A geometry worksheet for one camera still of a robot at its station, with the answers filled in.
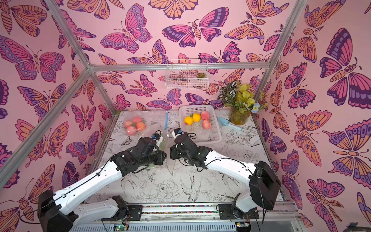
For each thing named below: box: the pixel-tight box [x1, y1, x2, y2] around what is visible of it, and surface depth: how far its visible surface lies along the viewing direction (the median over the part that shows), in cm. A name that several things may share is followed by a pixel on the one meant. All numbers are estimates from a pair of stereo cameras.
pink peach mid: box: [202, 119, 212, 131], surface depth 105 cm
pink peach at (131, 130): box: [126, 125, 137, 136], surface depth 105 cm
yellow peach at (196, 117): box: [192, 112, 201, 123], surface depth 111 cm
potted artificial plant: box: [217, 80, 269, 126], surface depth 102 cm
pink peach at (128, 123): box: [124, 119, 133, 128], surface depth 108 cm
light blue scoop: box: [217, 116, 243, 131], surface depth 115 cm
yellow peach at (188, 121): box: [184, 116, 194, 127], surface depth 108 cm
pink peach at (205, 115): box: [200, 111, 210, 120], surface depth 112 cm
